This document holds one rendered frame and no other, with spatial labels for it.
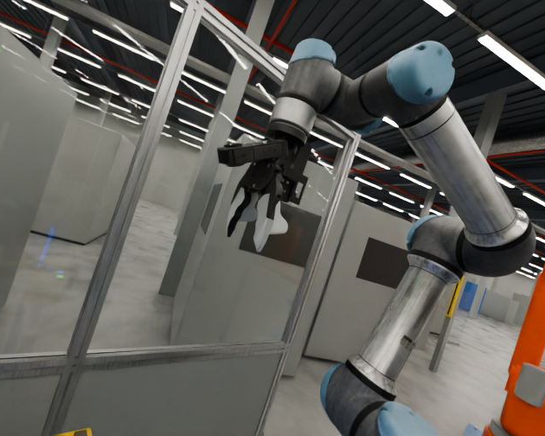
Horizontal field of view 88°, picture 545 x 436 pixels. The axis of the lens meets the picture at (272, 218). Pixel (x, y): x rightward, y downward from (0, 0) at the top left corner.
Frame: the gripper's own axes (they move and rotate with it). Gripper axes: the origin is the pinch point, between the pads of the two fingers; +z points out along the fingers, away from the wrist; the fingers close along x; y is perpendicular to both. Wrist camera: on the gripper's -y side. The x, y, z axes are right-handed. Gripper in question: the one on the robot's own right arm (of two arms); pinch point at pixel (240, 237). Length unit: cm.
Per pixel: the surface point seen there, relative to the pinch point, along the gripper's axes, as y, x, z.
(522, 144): 850, 151, -407
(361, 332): 340, 141, 95
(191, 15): -8, 45, -51
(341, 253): 277, 167, 5
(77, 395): -2, 45, 60
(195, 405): 39, 45, 70
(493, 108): 602, 162, -368
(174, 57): -8, 45, -38
